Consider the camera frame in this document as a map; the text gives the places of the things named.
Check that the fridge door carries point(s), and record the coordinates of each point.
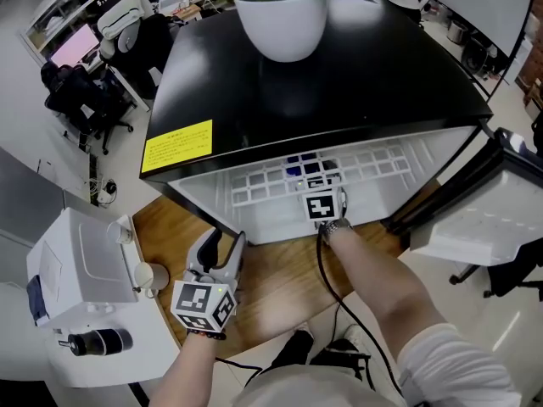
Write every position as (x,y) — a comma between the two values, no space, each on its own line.
(479,214)

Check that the whiteboard on black stand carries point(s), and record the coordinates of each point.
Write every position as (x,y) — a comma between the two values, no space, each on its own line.
(483,7)

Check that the person's left forearm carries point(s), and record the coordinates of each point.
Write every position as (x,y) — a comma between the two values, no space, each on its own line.
(186,371)

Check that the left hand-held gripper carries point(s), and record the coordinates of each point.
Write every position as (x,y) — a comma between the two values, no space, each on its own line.
(199,301)

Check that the beige round-lidded cup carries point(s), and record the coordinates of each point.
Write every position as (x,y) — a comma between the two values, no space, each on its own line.
(148,274)

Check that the white box appliance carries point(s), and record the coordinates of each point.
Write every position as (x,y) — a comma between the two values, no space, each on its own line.
(80,265)

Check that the black office chair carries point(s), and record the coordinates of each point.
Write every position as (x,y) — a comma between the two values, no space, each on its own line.
(85,98)

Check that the white plant pot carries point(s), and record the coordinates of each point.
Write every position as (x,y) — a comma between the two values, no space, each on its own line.
(280,23)

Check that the silver wristwatch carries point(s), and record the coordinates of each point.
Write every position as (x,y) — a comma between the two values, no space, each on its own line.
(337,226)

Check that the person's black right shoe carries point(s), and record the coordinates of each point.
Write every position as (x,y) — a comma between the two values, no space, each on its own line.
(343,352)

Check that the metal waste bin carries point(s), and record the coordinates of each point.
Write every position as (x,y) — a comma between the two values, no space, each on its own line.
(456,30)

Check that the white office chair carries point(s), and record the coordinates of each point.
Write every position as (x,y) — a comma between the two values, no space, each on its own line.
(123,26)

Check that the blue cloth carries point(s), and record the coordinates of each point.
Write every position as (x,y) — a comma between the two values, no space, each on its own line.
(311,168)

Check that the black drinking bottle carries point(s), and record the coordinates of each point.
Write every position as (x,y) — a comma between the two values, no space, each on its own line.
(99,341)

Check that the black wheeled chair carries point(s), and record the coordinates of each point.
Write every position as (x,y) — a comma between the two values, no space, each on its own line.
(515,276)

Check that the person's black shoe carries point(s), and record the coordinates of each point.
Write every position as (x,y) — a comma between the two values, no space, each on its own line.
(343,352)
(297,348)

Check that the person's white shirt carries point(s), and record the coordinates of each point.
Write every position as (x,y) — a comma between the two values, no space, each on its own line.
(449,367)

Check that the pink-lit computer monitor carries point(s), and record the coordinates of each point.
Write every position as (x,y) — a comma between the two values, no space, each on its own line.
(76,47)

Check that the white side desk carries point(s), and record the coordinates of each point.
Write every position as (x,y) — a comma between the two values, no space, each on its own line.
(110,367)

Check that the white paper cup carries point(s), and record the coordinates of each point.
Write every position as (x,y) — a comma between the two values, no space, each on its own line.
(119,231)

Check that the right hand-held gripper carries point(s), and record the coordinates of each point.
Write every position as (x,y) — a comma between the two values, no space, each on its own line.
(320,206)

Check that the person's black left shoe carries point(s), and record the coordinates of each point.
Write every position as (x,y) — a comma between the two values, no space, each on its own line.
(297,348)

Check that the black mini fridge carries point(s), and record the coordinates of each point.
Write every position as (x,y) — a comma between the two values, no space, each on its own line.
(348,79)

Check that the person's right forearm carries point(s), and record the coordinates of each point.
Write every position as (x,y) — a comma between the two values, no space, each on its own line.
(382,282)

